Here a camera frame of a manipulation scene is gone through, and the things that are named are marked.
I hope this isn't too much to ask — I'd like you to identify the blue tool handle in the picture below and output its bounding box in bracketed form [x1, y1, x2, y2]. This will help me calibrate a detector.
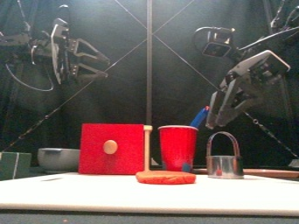
[190, 106, 211, 129]

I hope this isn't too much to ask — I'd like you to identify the round wooden drawer knob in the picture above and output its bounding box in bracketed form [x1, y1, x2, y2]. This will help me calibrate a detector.
[102, 139, 119, 155]

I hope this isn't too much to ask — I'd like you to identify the flat orange dough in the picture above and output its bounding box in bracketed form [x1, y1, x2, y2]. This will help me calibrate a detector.
[135, 170, 198, 186]

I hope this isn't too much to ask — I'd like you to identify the round metal dough cutter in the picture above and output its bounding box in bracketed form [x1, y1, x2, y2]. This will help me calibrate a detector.
[206, 130, 246, 179]

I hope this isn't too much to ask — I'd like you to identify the white cutting board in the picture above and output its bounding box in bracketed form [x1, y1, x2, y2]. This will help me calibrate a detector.
[0, 171, 299, 217]

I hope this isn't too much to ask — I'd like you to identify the red drawer box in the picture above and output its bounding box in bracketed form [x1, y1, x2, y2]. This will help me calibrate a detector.
[78, 122, 146, 176]

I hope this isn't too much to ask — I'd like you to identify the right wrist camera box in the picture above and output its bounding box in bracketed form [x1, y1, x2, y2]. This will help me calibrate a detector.
[193, 26, 238, 59]

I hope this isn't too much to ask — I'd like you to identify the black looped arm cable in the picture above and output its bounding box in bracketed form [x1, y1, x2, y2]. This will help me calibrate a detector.
[4, 62, 55, 93]

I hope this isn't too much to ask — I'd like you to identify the vertical metal frame pole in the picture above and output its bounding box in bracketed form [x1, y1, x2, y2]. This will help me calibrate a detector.
[144, 0, 154, 126]

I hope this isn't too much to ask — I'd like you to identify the thin diagonal brace wire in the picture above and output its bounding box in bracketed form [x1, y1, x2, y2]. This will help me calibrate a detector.
[114, 0, 299, 160]
[0, 0, 197, 153]

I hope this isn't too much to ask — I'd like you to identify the red plastic cup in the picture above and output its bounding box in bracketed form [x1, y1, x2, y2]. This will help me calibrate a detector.
[156, 124, 201, 172]

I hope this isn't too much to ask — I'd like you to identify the green box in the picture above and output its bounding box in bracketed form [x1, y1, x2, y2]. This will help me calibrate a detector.
[0, 151, 34, 181]

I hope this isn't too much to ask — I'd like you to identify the grey bowl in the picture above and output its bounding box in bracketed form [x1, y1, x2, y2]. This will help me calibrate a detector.
[36, 147, 82, 172]

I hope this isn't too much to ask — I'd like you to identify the wooden stick post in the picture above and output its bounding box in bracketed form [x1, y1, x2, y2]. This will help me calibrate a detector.
[143, 124, 155, 173]

